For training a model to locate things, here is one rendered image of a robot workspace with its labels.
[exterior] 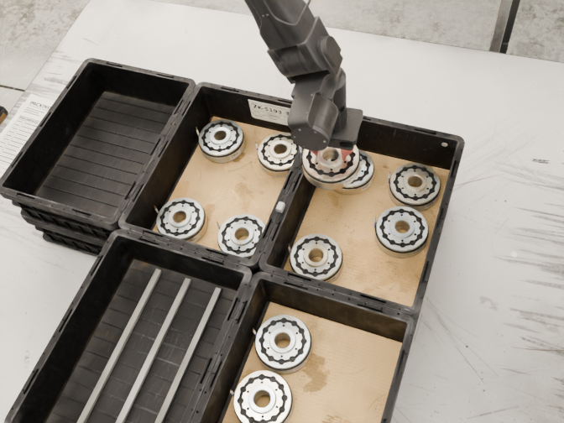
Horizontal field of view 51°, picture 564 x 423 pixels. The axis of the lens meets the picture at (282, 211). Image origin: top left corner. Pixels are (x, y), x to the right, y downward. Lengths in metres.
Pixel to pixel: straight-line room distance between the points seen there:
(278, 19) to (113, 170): 0.72
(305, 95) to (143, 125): 0.69
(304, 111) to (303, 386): 0.51
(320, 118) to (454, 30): 2.04
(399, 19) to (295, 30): 2.08
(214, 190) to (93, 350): 0.41
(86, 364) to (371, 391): 0.54
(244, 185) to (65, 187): 0.41
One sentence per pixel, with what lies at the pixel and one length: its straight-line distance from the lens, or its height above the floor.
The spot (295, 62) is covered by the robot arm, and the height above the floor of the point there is 1.30.
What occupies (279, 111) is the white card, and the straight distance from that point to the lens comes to 1.31.
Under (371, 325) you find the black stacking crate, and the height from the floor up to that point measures 0.87.
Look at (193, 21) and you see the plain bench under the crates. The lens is 1.89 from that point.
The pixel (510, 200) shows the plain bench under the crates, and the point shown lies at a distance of 1.45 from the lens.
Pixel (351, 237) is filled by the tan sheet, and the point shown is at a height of 0.83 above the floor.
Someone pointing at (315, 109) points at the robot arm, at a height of 1.25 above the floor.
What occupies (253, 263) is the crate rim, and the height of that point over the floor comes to 0.93.
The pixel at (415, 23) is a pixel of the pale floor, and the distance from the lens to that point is 2.86.
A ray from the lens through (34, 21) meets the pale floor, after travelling 3.34.
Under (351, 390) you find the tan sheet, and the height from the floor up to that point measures 0.83.
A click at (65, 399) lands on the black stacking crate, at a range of 1.21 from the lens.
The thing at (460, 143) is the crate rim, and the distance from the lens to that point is 1.23.
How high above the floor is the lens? 1.89
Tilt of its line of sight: 58 degrees down
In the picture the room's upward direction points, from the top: 11 degrees counter-clockwise
